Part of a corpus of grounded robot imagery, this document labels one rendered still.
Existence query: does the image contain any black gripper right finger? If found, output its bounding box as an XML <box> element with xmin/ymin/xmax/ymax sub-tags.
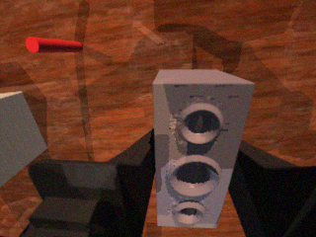
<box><xmin>228</xmin><ymin>140</ymin><xmax>316</xmax><ymax>237</ymax></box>

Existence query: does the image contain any dark red peg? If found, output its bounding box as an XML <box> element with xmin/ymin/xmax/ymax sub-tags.
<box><xmin>26</xmin><ymin>37</ymin><xmax>83</xmax><ymax>53</ymax></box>

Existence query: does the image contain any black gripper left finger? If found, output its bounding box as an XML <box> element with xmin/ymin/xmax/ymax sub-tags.
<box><xmin>28</xmin><ymin>128</ymin><xmax>155</xmax><ymax>237</ymax></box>

